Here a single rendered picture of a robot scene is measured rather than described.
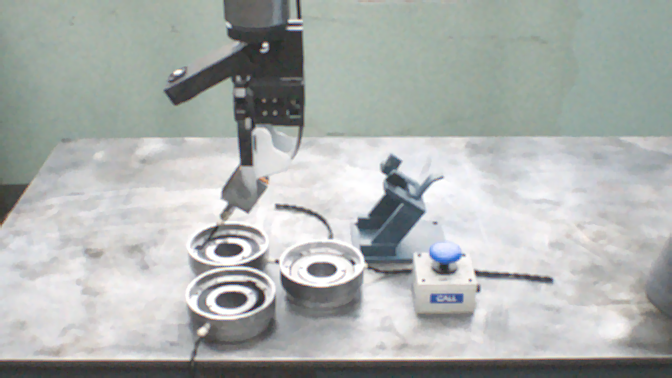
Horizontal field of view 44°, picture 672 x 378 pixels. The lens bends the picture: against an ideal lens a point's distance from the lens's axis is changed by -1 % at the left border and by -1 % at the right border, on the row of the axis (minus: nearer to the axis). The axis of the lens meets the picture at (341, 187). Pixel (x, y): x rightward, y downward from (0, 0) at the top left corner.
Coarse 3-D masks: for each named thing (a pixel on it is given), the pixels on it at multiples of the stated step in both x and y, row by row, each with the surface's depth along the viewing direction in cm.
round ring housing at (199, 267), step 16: (224, 224) 113; (240, 224) 113; (192, 240) 110; (240, 240) 111; (256, 240) 111; (192, 256) 106; (208, 256) 108; (224, 256) 112; (240, 256) 108; (256, 256) 106
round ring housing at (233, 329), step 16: (208, 272) 102; (224, 272) 103; (240, 272) 103; (256, 272) 103; (192, 288) 100; (224, 288) 101; (240, 288) 101; (272, 288) 100; (192, 304) 99; (208, 304) 99; (224, 304) 102; (240, 304) 102; (272, 304) 98; (192, 320) 97; (208, 320) 95; (224, 320) 94; (240, 320) 95; (256, 320) 96; (208, 336) 97; (224, 336) 96; (240, 336) 97
